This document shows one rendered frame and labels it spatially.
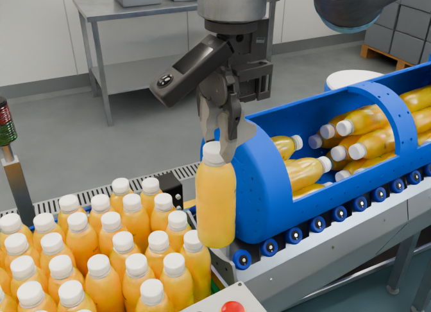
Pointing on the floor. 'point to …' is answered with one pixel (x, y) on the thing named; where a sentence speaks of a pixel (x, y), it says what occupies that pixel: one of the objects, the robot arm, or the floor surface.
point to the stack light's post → (19, 190)
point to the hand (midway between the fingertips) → (215, 149)
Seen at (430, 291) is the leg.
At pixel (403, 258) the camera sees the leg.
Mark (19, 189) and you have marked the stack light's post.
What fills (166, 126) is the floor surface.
